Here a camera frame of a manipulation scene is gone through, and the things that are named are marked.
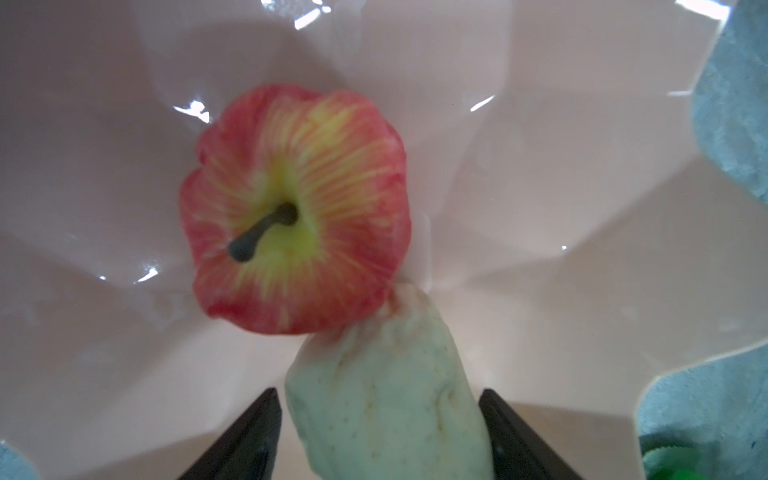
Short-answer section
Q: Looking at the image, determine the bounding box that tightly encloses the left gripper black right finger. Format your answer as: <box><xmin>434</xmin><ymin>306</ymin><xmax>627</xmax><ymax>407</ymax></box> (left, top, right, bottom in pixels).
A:
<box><xmin>478</xmin><ymin>388</ymin><xmax>583</xmax><ymax>480</ymax></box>

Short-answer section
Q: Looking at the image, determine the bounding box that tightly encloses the red fake apple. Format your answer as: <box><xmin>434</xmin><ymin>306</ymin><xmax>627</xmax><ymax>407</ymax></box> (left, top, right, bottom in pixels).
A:
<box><xmin>179</xmin><ymin>84</ymin><xmax>412</xmax><ymax>335</ymax></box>

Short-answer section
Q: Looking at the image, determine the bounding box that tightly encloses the green grape bunch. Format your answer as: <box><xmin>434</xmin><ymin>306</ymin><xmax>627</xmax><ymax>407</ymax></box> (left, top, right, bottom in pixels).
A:
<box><xmin>639</xmin><ymin>432</ymin><xmax>713</xmax><ymax>480</ymax></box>

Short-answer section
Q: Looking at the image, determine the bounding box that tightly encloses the cream fake garlic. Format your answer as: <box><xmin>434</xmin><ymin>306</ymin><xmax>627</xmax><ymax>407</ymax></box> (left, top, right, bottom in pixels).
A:
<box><xmin>284</xmin><ymin>283</ymin><xmax>495</xmax><ymax>479</ymax></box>

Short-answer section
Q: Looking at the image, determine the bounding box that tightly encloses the pink scalloped fruit bowl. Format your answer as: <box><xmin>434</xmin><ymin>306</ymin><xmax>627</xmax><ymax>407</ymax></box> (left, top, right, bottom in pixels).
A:
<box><xmin>1</xmin><ymin>1</ymin><xmax>767</xmax><ymax>479</ymax></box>

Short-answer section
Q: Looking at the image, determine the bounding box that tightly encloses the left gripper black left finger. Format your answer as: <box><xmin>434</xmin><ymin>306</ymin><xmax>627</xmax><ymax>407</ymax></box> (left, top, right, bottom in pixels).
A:
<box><xmin>179</xmin><ymin>387</ymin><xmax>282</xmax><ymax>480</ymax></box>

